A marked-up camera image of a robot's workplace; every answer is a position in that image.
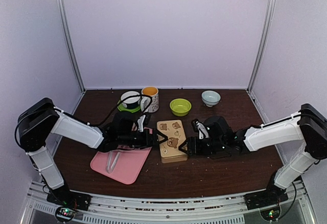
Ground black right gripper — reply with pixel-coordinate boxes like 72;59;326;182
178;137;225;156

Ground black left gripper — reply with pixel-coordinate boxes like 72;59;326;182
118;128;169;150

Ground bear print tin lid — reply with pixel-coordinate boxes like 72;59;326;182
157;120;186;157

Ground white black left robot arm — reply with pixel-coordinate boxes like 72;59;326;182
14;97;168;206

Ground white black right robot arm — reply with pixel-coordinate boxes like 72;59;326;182
178;104;326;205

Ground tan tin box base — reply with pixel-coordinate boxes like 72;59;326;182
161;155;188;163

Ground lime green bowl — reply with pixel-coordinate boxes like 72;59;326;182
170;98;192;117

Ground pink plastic tray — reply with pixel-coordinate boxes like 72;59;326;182
90;147;152;185

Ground navy white dotted bowl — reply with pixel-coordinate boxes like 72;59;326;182
121;91;141;109

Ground floral white mug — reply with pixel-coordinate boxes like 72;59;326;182
140;87;159;113

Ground green saucer plate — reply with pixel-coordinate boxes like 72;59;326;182
118;97;141;113

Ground light blue patterned bowl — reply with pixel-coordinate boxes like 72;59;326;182
201;90;221;107

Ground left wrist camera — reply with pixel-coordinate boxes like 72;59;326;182
137;113;151;132

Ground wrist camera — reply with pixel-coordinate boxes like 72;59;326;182
137;113;151;132
191;119;209;140

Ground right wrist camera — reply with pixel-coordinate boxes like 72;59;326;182
191;119;209;140

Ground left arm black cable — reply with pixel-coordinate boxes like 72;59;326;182
88;93;153;128

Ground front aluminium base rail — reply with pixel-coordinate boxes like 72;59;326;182
22;180;312;224

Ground right aluminium table rail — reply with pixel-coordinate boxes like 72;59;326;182
246;89;287;165

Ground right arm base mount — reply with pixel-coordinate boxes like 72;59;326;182
244;190;289;222

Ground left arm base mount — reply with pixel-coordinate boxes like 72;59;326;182
46;192;91;223

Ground left rear aluminium frame post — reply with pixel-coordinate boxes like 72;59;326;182
57;0;86;93

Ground aluminium frame post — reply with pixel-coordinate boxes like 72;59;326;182
57;0;86;93
247;0;276;93

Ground right rear aluminium frame post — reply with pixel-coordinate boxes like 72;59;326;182
247;0;276;93

